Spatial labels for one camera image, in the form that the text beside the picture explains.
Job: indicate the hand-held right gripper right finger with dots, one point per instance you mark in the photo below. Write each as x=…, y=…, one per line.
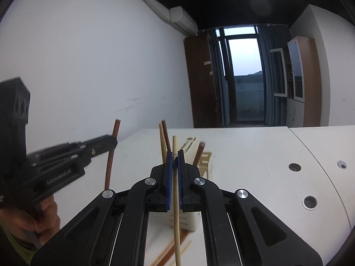
x=181, y=183

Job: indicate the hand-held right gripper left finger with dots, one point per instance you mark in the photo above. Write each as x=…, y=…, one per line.
x=169, y=183

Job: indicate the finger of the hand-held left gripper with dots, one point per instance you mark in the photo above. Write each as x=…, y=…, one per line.
x=72, y=146
x=101, y=145

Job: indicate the dark brown chopstick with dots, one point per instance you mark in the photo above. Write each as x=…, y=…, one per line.
x=200, y=151
x=109, y=169
x=166, y=137

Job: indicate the cream plastic utensil holder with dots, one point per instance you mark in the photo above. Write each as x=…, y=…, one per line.
x=184, y=221

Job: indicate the light wooden chopstick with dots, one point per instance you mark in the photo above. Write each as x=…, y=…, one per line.
x=162, y=144
x=177, y=241

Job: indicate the bunch of wooden chopsticks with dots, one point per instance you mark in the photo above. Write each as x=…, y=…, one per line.
x=163, y=257

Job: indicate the person's left hand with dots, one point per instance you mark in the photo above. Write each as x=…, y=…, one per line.
x=16, y=224

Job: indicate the blue-grey curtain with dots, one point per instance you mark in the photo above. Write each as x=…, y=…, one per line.
x=273, y=110
x=219, y=88

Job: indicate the dark brown wooden wardrobe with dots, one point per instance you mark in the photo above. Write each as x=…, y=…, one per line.
x=201, y=83

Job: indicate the glass balcony door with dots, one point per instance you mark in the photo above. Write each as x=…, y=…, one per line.
x=246, y=88

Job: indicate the white framed open window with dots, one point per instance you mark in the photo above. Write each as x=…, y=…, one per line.
x=278, y=72

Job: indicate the brown glass door cabinet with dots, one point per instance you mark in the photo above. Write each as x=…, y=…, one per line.
x=310, y=83

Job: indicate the white wall air conditioner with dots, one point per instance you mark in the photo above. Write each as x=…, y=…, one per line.
x=183, y=19

